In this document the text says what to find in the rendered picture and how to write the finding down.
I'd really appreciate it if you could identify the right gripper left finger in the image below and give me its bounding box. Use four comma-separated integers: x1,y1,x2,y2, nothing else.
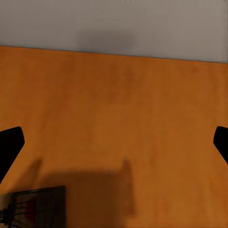
0,126,25,183

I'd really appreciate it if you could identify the mousetrap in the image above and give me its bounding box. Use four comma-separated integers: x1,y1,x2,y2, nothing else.
0,185,66,228

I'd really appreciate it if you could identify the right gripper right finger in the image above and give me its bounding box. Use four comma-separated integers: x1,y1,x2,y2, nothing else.
213,126,228,164

